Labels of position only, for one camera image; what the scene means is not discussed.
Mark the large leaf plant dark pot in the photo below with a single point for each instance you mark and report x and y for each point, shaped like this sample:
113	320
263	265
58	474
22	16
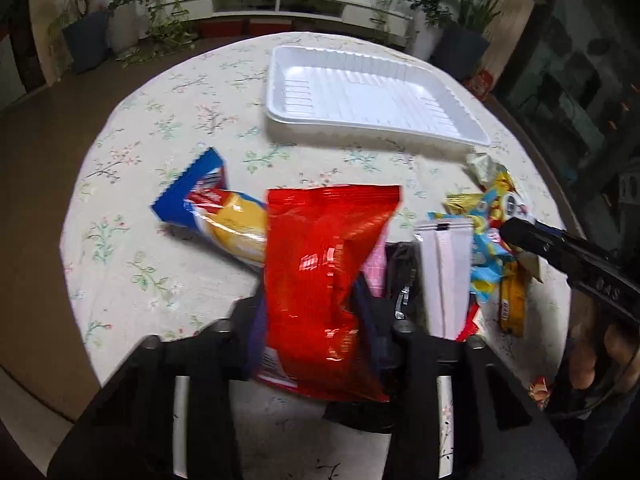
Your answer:
460	50

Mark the person's right hand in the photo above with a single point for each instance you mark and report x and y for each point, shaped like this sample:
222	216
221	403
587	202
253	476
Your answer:
585	360

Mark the green gold candy wrapper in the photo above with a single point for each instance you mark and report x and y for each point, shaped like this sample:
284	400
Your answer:
481	166

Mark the red paper bag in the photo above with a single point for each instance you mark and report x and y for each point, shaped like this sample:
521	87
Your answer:
481	86

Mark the small red snack packet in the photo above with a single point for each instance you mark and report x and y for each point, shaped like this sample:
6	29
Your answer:
540	390

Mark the red snack bag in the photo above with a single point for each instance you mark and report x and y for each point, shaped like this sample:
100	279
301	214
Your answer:
315	280

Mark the hanging vine plant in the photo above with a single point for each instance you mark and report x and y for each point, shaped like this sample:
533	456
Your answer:
390	5

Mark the white plastic tray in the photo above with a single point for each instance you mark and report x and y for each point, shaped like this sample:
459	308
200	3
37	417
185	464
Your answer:
370	95

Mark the trailing green vine plant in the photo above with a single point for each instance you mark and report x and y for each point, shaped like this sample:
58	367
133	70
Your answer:
167	20

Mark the orange snack bar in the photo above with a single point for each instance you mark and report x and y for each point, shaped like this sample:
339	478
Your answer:
512	305

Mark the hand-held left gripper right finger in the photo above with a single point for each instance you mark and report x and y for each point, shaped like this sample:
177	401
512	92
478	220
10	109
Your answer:
375	340

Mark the blue yellow cartoon snack packet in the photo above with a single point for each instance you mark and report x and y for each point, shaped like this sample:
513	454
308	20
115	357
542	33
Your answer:
485	255

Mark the white tv cabinet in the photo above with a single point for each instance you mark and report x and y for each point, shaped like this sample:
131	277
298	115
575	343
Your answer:
310	7

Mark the bushy plant in white pot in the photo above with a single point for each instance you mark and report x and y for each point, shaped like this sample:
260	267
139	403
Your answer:
430	15

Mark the black snack packet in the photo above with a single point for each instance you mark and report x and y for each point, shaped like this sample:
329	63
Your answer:
402	275

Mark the plant in white ribbed pot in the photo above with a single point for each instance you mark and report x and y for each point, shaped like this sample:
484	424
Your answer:
122	27

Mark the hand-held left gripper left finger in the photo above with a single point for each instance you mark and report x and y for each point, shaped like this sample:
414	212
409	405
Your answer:
210	360

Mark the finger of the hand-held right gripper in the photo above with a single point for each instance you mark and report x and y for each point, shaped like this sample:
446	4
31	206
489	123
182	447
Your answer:
530	240

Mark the red storage box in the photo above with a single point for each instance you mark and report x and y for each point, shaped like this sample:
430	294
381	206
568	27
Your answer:
222	28
270	27

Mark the blue yellow cake packet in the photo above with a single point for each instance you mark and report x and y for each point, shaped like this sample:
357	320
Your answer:
225	215

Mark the white silver snack packet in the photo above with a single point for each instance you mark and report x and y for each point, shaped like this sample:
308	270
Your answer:
445	275

